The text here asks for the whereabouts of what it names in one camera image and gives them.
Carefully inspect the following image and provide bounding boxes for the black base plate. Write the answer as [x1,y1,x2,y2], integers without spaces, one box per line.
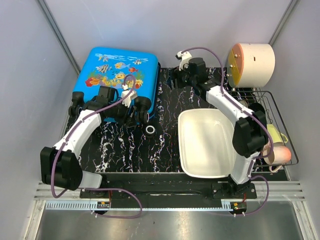
[79,179,258,201]

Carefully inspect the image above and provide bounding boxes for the yellow-green mug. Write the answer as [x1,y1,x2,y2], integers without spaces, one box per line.
[267,124,289,146]

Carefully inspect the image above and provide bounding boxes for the white plastic basin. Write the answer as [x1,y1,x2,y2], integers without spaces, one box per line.
[178,108,236,179]

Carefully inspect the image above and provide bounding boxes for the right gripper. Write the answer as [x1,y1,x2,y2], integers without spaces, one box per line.
[165,62,197,91]

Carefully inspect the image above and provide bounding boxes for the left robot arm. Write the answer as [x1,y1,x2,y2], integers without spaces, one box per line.
[40,84,137,198]

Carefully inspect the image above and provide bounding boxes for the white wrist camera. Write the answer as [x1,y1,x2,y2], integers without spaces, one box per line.
[175,51,192,71]
[121,84,138,108]

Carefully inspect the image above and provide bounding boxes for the blue fish-print suitcase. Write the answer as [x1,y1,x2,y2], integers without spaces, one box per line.
[68,46,161,126]

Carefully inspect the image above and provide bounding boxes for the black wire dish rack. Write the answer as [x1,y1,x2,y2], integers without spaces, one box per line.
[229,88,300,171]

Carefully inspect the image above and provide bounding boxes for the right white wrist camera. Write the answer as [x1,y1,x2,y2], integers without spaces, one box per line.
[175,51,192,71]

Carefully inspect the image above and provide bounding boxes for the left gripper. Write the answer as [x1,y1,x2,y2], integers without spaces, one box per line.
[109,98,138,128]

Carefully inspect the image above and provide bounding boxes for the peach gradient mug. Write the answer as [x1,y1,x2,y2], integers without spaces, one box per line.
[263,145,292,173]

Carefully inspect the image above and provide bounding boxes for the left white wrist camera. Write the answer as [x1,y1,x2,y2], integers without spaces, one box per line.
[121,84,138,108]

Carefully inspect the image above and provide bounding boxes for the detached black white wheel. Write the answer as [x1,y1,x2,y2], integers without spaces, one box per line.
[145,125,156,138]

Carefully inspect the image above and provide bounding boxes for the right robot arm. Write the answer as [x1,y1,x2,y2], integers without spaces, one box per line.
[170,56,268,199]

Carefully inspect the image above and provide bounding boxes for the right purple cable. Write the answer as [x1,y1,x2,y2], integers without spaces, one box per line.
[181,47,270,217]

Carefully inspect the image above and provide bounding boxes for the aluminium rail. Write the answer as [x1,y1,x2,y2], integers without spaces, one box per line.
[33,181,305,201]

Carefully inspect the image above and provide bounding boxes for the cream cylindrical drawer box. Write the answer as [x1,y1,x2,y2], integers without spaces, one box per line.
[227,43,275,88]

